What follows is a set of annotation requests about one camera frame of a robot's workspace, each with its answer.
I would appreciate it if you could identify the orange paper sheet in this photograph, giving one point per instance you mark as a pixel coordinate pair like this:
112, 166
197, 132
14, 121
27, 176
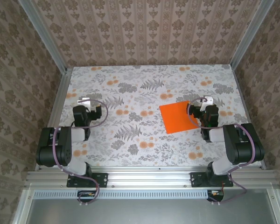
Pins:
175, 116

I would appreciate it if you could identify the left aluminium corner post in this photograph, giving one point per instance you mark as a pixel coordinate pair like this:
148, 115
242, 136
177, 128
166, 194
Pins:
46, 37

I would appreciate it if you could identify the floral patterned table cover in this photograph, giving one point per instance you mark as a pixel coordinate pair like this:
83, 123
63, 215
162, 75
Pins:
130, 77

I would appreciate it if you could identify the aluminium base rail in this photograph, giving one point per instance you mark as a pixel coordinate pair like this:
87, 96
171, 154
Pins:
149, 178

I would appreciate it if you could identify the aluminium corner post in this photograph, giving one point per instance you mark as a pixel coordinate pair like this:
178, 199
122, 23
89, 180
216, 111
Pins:
250, 32
46, 37

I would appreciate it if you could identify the right aluminium corner post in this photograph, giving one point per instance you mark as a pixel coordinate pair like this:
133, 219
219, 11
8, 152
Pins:
250, 32

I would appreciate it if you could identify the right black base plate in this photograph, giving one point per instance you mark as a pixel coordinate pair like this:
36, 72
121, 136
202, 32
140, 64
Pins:
196, 179

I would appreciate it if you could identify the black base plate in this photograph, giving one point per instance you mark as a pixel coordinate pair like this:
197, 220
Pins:
196, 179
102, 179

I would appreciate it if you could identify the left aluminium side rail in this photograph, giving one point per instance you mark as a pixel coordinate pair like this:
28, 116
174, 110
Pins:
57, 105

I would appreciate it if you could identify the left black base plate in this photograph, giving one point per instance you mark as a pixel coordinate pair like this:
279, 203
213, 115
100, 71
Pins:
102, 179

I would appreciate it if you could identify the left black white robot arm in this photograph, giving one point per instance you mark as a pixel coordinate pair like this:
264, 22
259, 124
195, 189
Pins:
65, 149

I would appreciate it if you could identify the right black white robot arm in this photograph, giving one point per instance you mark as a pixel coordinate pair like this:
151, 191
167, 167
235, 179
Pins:
238, 144

